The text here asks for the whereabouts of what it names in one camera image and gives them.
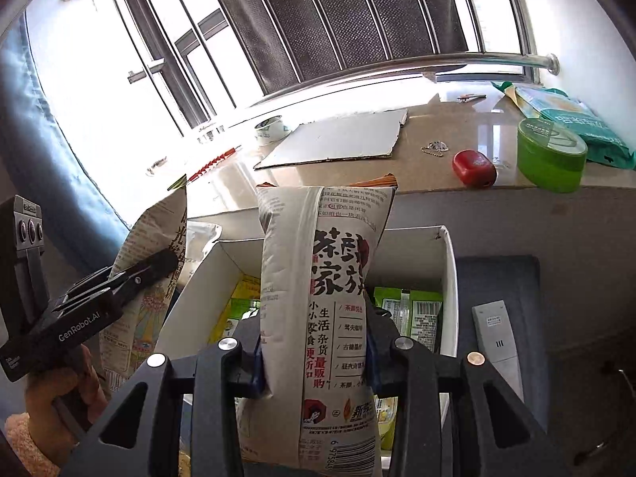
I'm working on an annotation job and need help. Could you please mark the green plastic bag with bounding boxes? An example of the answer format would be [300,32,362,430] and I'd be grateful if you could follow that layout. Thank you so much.
[491,81,636,170]

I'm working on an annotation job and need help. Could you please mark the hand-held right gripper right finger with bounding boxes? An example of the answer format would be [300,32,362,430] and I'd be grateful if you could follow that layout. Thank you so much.
[365,308,572,477]

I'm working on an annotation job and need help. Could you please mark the pile of snack packets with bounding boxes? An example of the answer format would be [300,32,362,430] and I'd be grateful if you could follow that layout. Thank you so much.
[211,273,445,458]

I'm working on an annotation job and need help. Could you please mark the thick steel rail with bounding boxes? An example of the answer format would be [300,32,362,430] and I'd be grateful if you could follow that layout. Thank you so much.
[248,52,560,107]

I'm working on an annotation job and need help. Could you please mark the beige printed snack bag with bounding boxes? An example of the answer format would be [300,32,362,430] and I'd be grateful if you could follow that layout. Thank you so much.
[98,174,188,389]

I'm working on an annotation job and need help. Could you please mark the white printed snack bag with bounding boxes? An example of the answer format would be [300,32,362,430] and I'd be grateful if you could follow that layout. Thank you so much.
[236,184,399,477]

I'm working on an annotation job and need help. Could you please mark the tape roll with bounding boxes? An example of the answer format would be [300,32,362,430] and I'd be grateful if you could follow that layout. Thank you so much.
[253,115,290,146]

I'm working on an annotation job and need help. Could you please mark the small red case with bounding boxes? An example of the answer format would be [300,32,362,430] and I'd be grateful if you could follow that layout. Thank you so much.
[452,149,498,190]

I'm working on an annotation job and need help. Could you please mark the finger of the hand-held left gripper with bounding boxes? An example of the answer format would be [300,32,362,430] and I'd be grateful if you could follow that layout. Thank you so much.
[52,248,180,315]
[64,264,116,295]

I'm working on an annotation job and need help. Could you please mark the flat cardboard sheet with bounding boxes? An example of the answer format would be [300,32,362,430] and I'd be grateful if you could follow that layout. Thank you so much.
[253,108,409,171]

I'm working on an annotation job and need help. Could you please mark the white remote control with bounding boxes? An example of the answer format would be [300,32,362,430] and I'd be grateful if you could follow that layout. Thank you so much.
[471,299,526,404]

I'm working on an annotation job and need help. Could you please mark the grey hanging towel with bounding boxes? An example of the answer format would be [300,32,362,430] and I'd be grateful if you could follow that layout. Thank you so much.
[203,0,472,96]

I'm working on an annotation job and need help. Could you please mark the person's left hand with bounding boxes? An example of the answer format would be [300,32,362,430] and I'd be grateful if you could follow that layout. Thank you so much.
[25,344,109,459]

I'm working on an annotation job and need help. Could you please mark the window security grille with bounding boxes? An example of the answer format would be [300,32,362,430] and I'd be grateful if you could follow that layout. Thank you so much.
[60,0,540,136]

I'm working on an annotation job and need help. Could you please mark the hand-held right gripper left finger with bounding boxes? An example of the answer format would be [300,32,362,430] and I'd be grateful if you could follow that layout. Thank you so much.
[64,320,275,477]

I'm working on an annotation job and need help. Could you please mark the blue curtain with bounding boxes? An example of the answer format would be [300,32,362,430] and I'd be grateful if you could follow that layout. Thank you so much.
[0,10,132,262]

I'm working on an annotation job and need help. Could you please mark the white cardboard box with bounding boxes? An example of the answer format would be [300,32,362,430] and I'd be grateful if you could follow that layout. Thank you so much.
[156,225,460,458]

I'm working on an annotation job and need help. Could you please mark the green round container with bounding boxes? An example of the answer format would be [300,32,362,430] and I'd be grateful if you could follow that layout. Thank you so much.
[517,118,589,194]

